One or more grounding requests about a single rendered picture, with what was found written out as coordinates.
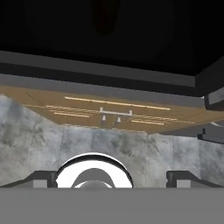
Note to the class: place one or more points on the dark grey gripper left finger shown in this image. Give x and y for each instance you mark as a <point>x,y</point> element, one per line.
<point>43,177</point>

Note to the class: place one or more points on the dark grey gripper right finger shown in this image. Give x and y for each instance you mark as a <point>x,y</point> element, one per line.
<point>178,177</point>

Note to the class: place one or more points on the white and black round object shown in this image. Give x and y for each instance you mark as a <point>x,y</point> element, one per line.
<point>67,175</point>

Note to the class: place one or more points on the dark grey low fitting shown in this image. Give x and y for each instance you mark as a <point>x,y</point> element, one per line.
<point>211,132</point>

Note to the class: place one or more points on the brown wooden cupboard run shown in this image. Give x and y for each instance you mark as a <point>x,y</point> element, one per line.
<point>43,100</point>

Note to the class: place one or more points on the dark grey appliance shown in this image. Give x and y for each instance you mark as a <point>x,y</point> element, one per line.
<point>214,78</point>

